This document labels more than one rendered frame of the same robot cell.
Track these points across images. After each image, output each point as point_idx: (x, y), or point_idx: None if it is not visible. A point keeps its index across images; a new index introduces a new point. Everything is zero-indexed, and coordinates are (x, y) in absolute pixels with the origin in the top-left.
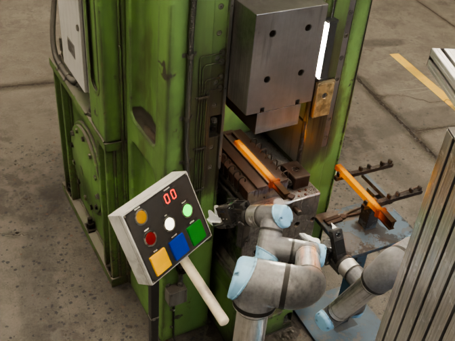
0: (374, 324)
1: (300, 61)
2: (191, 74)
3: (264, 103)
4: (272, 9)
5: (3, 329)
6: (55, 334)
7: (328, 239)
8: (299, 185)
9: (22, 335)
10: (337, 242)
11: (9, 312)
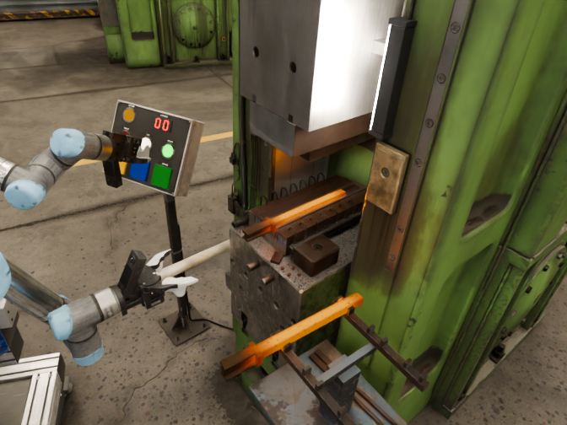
0: None
1: (291, 46)
2: (239, 24)
3: (255, 89)
4: None
5: (228, 229)
6: (229, 255)
7: (153, 272)
8: (299, 264)
9: (224, 239)
10: (127, 266)
11: None
